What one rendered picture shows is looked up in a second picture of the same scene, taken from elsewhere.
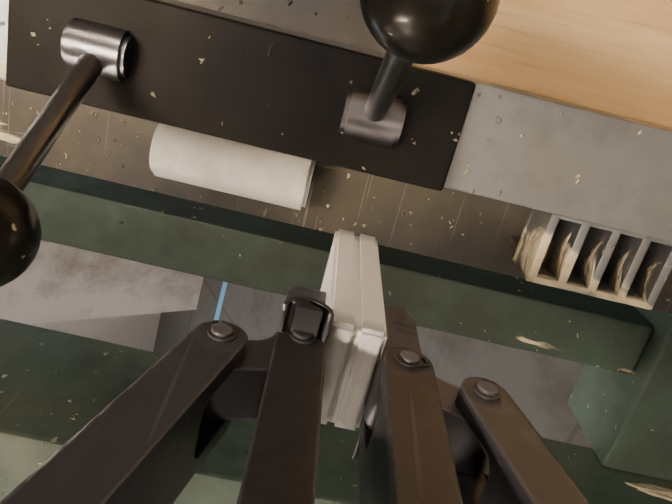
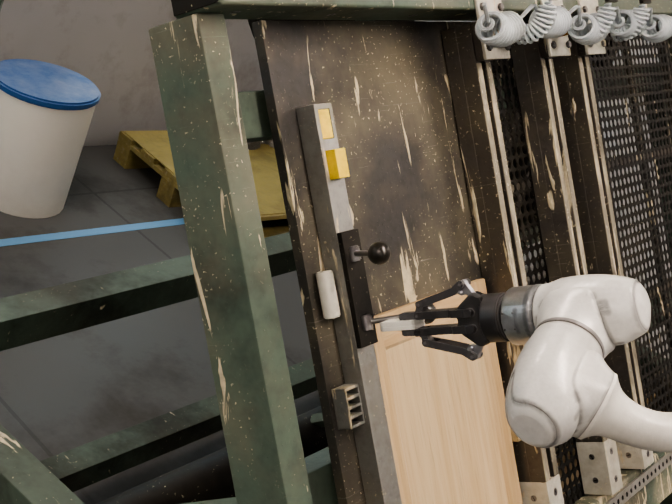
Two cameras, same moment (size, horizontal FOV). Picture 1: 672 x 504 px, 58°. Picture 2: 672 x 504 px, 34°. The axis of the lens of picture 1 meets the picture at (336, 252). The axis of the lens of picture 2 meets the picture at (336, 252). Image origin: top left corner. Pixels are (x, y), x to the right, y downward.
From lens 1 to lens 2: 1.79 m
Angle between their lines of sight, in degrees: 73
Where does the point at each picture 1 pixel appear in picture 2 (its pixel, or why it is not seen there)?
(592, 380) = not seen: hidden behind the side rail
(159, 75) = (355, 268)
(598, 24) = (381, 366)
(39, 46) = (349, 239)
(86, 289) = not seen: outside the picture
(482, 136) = (367, 351)
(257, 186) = (334, 302)
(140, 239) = not seen: hidden behind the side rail
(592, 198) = (368, 388)
